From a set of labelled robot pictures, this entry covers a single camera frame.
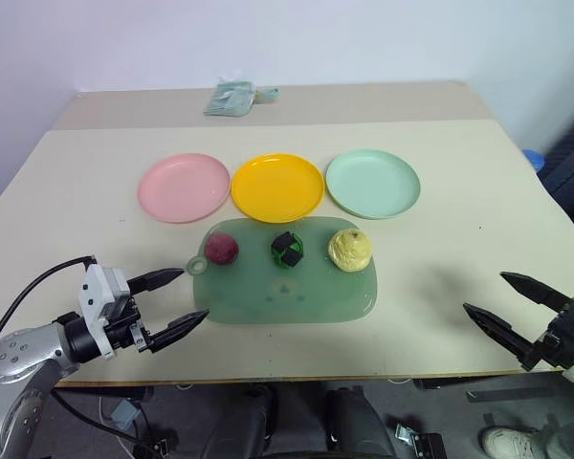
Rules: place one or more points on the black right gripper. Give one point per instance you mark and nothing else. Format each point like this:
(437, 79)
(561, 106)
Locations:
(562, 342)

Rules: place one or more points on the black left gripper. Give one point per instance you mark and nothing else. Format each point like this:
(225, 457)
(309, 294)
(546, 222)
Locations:
(124, 330)

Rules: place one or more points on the dark red round fruit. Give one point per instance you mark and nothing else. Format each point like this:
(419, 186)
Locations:
(221, 248)

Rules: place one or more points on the pink plate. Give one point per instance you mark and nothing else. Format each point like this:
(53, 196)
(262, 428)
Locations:
(184, 187)

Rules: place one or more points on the black and green object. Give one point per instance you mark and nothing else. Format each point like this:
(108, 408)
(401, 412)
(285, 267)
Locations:
(287, 250)

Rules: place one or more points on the yellow plate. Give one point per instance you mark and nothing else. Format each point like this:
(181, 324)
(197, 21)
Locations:
(278, 187)

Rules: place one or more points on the yellow pear-shaped fruit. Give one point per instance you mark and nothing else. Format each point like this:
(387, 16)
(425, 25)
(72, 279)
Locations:
(349, 251)

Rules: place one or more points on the mint green plate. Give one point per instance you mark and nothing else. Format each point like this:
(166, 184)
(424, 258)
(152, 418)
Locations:
(373, 184)

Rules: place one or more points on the small grey box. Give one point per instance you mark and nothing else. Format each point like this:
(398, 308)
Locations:
(125, 413)

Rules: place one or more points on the translucent green cutting mat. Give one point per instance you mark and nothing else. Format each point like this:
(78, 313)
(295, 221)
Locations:
(287, 296)

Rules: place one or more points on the white shoe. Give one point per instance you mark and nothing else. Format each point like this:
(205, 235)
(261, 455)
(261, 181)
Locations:
(512, 442)

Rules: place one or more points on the dark rounded shape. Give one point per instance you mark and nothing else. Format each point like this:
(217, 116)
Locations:
(241, 425)
(359, 425)

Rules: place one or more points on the blue round object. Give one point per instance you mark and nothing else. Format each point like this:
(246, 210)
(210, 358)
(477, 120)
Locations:
(535, 160)

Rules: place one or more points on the black ribbed panel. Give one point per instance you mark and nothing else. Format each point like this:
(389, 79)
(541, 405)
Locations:
(571, 167)

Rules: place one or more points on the pale green packet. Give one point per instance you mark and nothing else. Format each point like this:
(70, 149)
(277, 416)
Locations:
(228, 99)

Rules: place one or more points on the small pale green cloth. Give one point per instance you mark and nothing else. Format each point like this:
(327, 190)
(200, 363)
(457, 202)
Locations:
(267, 94)

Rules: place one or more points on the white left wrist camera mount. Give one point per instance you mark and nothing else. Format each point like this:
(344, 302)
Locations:
(95, 291)

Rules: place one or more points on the metal caster bracket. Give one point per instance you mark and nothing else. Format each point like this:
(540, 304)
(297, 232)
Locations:
(418, 437)

